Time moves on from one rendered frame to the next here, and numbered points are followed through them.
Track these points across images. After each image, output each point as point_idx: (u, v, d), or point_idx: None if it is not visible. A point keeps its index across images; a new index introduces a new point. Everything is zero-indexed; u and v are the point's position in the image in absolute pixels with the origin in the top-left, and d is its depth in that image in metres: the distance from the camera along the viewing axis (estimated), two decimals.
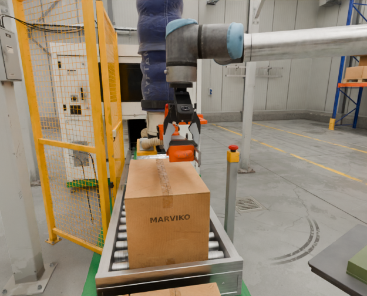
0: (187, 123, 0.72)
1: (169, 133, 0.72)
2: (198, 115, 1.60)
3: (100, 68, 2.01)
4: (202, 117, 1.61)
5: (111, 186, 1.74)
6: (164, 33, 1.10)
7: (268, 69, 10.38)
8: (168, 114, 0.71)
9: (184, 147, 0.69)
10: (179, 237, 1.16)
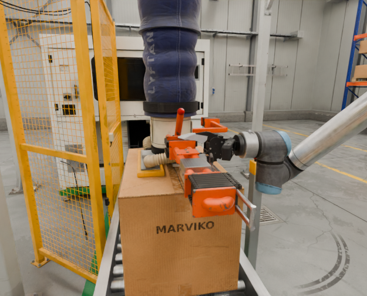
0: (208, 153, 0.76)
1: (198, 138, 0.74)
2: (214, 120, 1.30)
3: (94, 60, 1.69)
4: (219, 122, 1.30)
5: (106, 203, 1.41)
6: (175, 3, 0.79)
7: (273, 67, 10.05)
8: (215, 135, 0.75)
9: (219, 192, 0.39)
10: (198, 254, 0.80)
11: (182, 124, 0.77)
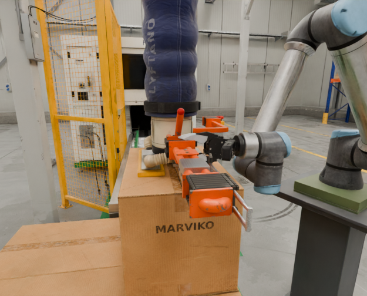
0: (208, 153, 0.76)
1: (198, 138, 0.74)
2: (215, 120, 1.29)
3: (107, 54, 2.34)
4: (220, 122, 1.30)
5: (117, 151, 2.06)
6: None
7: (265, 66, 10.71)
8: (215, 135, 0.75)
9: (216, 193, 0.39)
10: (197, 254, 0.80)
11: (182, 124, 0.77)
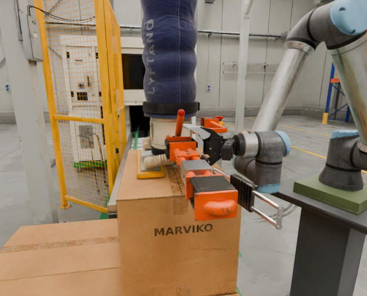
0: (207, 153, 0.76)
1: (201, 133, 0.74)
2: (213, 120, 1.30)
3: (107, 54, 2.33)
4: (218, 123, 1.30)
5: (116, 151, 2.06)
6: None
7: (265, 66, 10.70)
8: (218, 135, 0.75)
9: (221, 195, 0.39)
10: (196, 256, 0.80)
11: (182, 125, 0.77)
